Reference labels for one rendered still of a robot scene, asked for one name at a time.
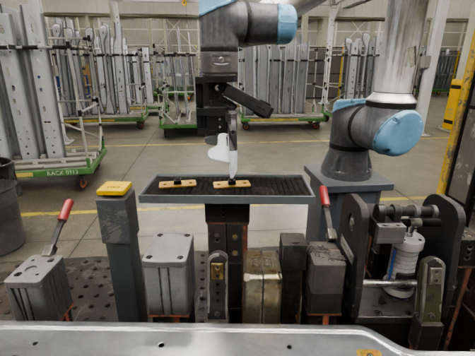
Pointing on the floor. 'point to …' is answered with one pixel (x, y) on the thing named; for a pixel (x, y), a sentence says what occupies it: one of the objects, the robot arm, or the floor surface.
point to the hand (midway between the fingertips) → (230, 167)
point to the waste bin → (10, 208)
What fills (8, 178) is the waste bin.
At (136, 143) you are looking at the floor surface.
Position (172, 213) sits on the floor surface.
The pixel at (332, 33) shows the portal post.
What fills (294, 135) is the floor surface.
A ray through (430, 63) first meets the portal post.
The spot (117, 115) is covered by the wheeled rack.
